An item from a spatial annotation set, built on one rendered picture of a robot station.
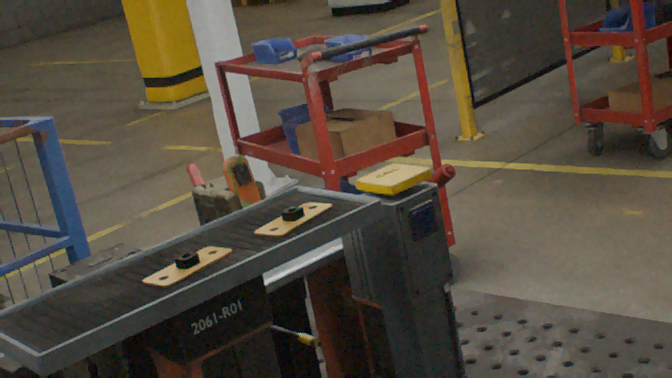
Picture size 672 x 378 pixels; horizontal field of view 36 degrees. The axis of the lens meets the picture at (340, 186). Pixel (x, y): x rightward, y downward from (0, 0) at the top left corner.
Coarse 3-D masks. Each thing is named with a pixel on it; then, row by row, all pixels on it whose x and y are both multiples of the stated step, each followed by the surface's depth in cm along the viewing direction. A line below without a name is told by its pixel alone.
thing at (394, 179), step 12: (384, 168) 114; (396, 168) 113; (408, 168) 112; (420, 168) 111; (360, 180) 112; (372, 180) 111; (384, 180) 110; (396, 180) 109; (408, 180) 109; (420, 180) 110; (384, 192) 109; (396, 192) 108
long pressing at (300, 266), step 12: (336, 240) 143; (312, 252) 141; (324, 252) 139; (336, 252) 139; (288, 264) 138; (300, 264) 136; (312, 264) 137; (324, 264) 138; (264, 276) 136; (276, 276) 134; (288, 276) 135; (300, 276) 136; (276, 288) 133
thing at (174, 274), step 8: (208, 248) 99; (216, 248) 98; (224, 248) 98; (184, 256) 96; (192, 256) 95; (200, 256) 97; (208, 256) 97; (216, 256) 96; (224, 256) 96; (176, 264) 95; (184, 264) 94; (192, 264) 95; (200, 264) 95; (208, 264) 95; (160, 272) 95; (168, 272) 95; (176, 272) 94; (184, 272) 94; (192, 272) 93; (144, 280) 94; (152, 280) 93; (160, 280) 93; (168, 280) 92; (176, 280) 92
